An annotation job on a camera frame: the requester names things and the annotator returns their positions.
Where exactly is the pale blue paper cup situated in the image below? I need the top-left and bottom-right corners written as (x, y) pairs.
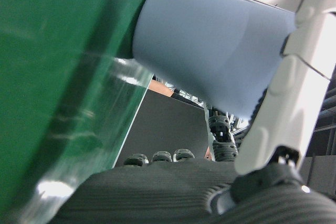
top-left (130, 0), bottom-right (299, 118)

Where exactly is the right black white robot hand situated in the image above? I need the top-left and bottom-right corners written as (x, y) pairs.
top-left (51, 0), bottom-right (336, 224)

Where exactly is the black backdrop board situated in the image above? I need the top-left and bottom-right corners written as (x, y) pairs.
top-left (114, 89), bottom-right (211, 168)

